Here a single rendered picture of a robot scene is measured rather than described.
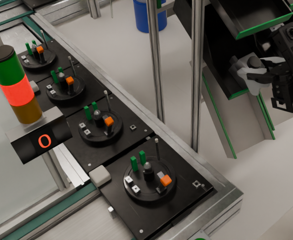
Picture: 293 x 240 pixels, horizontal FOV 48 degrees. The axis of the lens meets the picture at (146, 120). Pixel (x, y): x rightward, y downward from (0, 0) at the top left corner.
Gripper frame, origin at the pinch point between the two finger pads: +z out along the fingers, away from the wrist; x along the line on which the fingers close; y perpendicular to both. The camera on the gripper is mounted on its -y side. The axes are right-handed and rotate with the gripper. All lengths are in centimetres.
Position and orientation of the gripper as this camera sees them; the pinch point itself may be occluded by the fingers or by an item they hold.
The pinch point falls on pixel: (249, 65)
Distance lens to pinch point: 78.3
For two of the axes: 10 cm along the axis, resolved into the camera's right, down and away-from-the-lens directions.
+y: 3.3, 8.6, 3.9
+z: -4.1, -2.4, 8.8
